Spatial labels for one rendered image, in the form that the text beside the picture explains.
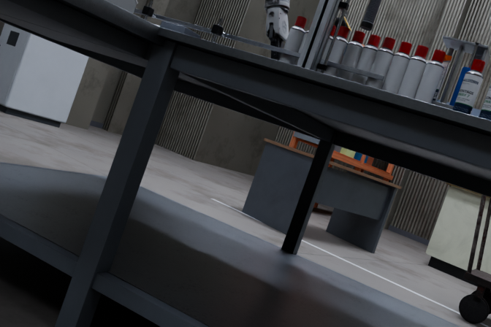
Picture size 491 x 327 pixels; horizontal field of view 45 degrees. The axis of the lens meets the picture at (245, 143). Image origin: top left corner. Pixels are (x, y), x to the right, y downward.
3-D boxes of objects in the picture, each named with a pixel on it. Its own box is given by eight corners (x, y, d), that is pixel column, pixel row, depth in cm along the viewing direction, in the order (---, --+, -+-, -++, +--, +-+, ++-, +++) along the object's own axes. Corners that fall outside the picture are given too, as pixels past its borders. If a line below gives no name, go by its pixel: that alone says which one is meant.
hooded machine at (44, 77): (4, 113, 643) (54, -29, 641) (-26, 98, 688) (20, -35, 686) (66, 130, 707) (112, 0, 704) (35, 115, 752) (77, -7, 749)
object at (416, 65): (410, 114, 182) (432, 51, 182) (407, 112, 177) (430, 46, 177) (394, 109, 184) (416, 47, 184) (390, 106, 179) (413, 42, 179)
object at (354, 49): (347, 96, 192) (368, 36, 192) (345, 94, 187) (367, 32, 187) (332, 92, 194) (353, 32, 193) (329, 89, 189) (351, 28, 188)
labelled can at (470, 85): (465, 131, 175) (489, 65, 175) (464, 128, 170) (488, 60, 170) (448, 126, 177) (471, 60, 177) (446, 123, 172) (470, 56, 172)
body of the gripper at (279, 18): (282, 1, 197) (281, 34, 195) (292, 12, 206) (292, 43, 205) (261, 4, 200) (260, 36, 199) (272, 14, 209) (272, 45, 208)
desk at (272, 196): (377, 255, 566) (402, 187, 566) (288, 236, 481) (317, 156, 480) (326, 231, 615) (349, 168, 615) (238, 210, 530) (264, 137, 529)
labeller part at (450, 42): (489, 58, 187) (490, 55, 187) (487, 48, 177) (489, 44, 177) (446, 47, 193) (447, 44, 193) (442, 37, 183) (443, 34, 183)
